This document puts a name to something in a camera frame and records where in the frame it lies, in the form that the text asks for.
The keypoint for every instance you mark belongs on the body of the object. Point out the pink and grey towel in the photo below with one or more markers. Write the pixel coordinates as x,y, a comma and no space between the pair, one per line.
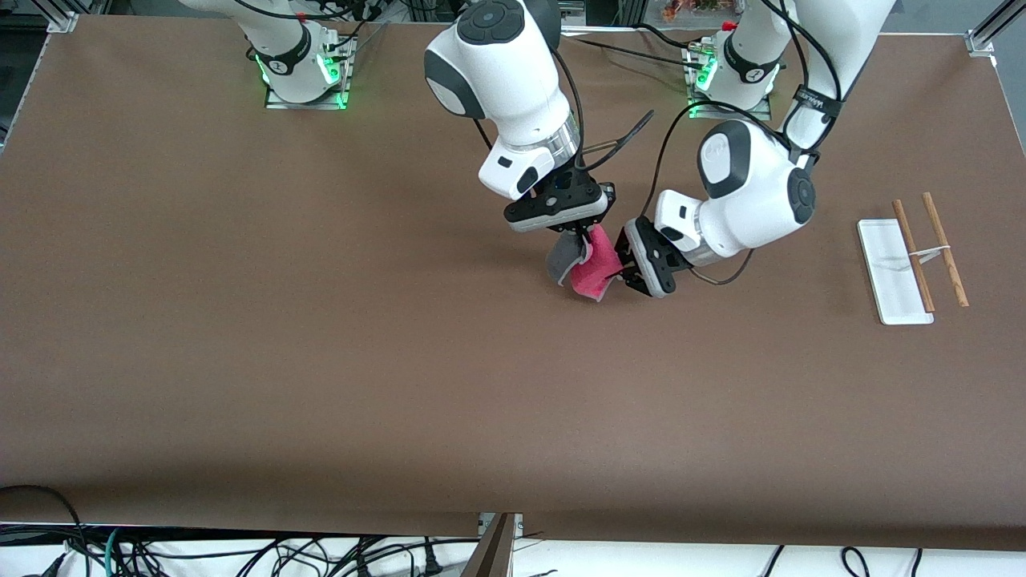
597,268

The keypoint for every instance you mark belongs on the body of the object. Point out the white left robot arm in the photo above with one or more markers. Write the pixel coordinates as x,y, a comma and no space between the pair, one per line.
753,192

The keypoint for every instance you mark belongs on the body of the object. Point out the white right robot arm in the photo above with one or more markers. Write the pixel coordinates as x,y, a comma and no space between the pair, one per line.
497,80

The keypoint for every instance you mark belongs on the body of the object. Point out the white rack with wooden bars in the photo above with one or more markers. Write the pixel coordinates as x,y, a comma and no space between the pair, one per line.
894,288

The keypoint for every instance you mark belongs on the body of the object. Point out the white flat strip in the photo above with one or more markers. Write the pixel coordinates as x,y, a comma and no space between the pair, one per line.
601,30

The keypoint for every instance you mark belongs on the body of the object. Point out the orange background objects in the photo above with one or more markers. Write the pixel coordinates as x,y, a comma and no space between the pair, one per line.
689,8

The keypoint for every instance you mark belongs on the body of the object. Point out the brown table leg beam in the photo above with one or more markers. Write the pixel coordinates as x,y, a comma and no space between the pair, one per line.
490,553

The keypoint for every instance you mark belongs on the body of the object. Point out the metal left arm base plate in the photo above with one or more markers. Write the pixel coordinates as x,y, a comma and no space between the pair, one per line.
761,114

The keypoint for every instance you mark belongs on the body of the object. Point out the white metal bracket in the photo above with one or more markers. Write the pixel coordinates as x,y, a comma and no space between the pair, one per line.
519,525

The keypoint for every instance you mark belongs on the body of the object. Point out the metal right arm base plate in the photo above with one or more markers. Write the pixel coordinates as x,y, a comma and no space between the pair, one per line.
276,100

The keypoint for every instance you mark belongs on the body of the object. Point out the aluminium frame profile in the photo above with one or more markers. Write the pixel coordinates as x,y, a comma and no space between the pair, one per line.
984,38
62,18

